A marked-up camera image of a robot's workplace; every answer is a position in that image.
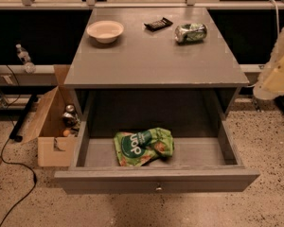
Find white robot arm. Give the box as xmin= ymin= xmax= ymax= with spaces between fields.
xmin=253 ymin=27 xmax=284 ymax=100

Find black calculator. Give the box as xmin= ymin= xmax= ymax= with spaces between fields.
xmin=145 ymin=17 xmax=173 ymax=32

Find white cable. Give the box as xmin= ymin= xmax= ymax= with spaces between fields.
xmin=268 ymin=0 xmax=284 ymax=36

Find white bowl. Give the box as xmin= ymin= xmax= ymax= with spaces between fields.
xmin=86 ymin=21 xmax=124 ymax=44

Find crushed green soda can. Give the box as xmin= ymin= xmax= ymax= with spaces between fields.
xmin=175 ymin=23 xmax=207 ymax=44

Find items inside cardboard box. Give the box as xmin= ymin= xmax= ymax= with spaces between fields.
xmin=62 ymin=104 xmax=80 ymax=137

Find open grey top drawer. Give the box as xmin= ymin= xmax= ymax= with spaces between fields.
xmin=53 ymin=89 xmax=261 ymax=195

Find grey cabinet counter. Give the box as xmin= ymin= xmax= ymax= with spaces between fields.
xmin=64 ymin=8 xmax=248 ymax=114

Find black floor cable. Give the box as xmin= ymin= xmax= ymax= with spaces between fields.
xmin=0 ymin=64 xmax=38 ymax=227

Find green rice chip bag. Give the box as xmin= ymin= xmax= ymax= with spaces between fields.
xmin=114 ymin=128 xmax=174 ymax=166

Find cardboard box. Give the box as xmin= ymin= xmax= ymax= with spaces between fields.
xmin=22 ymin=65 xmax=77 ymax=166

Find clear plastic water bottle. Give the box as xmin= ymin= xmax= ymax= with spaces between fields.
xmin=16 ymin=44 xmax=36 ymax=74

